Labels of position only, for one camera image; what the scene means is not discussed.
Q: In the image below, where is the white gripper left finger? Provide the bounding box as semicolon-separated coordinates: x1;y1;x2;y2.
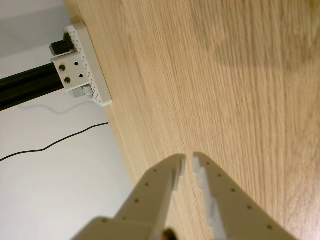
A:
72;153;187;240

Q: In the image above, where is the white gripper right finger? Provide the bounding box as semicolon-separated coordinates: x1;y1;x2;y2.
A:
191;151;299;240

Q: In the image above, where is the grey clamp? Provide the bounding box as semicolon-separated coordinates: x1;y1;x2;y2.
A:
68;84;95;100

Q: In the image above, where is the black clamp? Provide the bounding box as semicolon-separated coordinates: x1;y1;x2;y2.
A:
50;32;75;56

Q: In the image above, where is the black cable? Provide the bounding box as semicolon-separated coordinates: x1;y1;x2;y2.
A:
0;121;110;162

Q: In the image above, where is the white cable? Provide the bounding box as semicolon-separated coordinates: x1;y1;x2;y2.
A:
19;101;85;116

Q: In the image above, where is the white post bracket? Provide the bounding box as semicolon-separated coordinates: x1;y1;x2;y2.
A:
50;51;92;94

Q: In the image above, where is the white perforated base plate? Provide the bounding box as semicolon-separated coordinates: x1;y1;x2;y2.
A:
63;21;113;108

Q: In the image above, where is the black aluminium extrusion post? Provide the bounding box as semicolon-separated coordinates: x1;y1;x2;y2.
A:
0;62;65;112

